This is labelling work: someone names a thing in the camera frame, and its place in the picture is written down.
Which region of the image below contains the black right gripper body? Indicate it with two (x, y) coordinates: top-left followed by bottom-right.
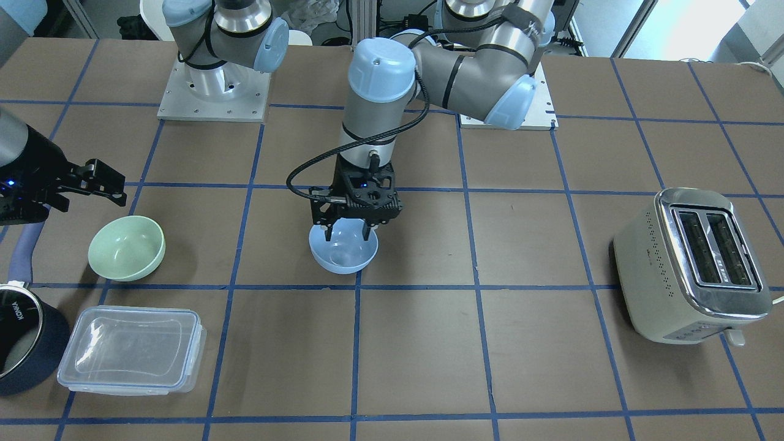
(1, 126), (71, 224)

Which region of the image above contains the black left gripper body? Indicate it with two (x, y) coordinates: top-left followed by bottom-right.
(310, 156), (403, 224)

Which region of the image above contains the blue bowl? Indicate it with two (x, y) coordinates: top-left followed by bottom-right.
(308, 218), (380, 274)

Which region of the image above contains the green bowl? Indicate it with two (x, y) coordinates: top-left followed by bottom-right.
(88, 216), (166, 282)

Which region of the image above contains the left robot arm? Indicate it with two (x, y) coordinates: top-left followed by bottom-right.
(287, 1), (556, 241)

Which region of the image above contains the dark blue saucepan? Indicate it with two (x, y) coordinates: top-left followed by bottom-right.
(1, 222), (70, 396)

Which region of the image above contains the clear plastic container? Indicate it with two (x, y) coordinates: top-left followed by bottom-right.
(56, 305), (207, 396)

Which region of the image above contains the cream toaster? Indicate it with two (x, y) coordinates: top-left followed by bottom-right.
(611, 187), (774, 347)

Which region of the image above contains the aluminium frame post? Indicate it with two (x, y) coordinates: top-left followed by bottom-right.
(345, 0), (378, 47)

